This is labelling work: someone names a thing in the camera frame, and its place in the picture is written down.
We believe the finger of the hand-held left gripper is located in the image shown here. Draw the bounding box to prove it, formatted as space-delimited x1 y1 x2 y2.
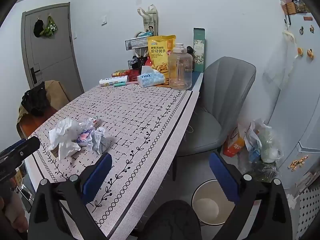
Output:
0 136 41 165

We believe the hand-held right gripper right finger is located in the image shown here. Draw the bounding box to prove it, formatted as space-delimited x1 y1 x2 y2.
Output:
209 152 293 240

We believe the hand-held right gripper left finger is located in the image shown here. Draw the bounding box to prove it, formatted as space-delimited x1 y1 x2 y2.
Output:
27 152 113 240

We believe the round white trash can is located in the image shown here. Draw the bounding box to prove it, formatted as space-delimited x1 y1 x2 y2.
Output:
191 179 241 227

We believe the silver wrapper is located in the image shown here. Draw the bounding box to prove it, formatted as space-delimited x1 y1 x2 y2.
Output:
92 127 113 155

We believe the white paper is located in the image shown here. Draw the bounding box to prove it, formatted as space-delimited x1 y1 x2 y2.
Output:
48 117 82 160

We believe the pink print plastic wrapper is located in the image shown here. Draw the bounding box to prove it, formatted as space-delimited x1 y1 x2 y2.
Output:
76 119 97 149

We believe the person's left hand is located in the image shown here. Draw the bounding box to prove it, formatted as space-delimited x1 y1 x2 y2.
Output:
0 192 29 233

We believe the orange carton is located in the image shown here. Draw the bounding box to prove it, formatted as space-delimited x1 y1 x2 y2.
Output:
222 126 246 157

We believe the black clothing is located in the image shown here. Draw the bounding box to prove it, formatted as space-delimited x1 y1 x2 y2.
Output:
22 81 48 117

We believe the clear plastic bag of groceries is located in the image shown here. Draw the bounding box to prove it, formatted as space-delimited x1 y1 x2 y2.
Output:
244 118 285 183

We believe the brown chair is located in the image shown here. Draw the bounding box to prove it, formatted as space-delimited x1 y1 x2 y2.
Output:
16 80 71 140

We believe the person's leg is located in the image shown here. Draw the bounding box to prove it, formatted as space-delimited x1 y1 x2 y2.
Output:
147 199 203 240

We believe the patterned beige tablecloth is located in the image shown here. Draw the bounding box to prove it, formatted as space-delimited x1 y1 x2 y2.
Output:
25 82 200 234

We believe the grey upholstered chair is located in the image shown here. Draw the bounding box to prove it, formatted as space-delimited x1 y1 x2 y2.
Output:
172 56 257 182

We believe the white pegboard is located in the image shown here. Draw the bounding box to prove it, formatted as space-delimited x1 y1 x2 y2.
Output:
294 186 320 240

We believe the grey door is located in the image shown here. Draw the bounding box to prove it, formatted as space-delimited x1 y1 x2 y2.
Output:
21 2 85 96

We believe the green pen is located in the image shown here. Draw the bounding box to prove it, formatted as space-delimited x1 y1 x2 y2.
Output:
113 81 138 88

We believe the white refrigerator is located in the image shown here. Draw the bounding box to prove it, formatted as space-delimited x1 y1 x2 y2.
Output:
262 12 320 180

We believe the red box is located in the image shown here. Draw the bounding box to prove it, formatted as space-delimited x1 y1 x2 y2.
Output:
111 69 132 78

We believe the blue tissue pack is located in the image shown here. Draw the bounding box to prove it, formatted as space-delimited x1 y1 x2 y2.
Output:
136 65 167 89

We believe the black hat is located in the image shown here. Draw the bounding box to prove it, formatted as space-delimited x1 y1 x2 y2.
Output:
33 19 45 38

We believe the clear plastic water jug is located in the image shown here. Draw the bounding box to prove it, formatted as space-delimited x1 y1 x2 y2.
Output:
168 43 194 90

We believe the black utensil holder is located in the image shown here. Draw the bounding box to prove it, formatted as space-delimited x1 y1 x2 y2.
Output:
128 57 148 71

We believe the green hanging cloth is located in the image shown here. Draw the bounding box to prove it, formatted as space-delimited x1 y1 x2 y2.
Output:
40 15 58 38

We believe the clear hanging plastic bag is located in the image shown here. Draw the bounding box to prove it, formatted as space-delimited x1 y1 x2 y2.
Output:
263 29 297 91

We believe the tall green box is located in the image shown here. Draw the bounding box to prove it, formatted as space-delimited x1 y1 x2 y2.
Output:
193 27 206 73

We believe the yellow snack bag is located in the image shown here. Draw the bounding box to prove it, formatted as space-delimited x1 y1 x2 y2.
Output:
147 35 177 87

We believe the basket of items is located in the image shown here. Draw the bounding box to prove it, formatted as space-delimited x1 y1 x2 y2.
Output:
278 0 307 16

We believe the black door lock handle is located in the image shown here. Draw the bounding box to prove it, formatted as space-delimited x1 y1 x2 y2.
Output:
30 67 41 83

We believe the black wire basket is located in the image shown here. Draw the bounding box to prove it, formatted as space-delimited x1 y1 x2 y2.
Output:
125 36 151 51

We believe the white bag with handles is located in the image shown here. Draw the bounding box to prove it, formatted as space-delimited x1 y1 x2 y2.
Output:
137 4 159 37

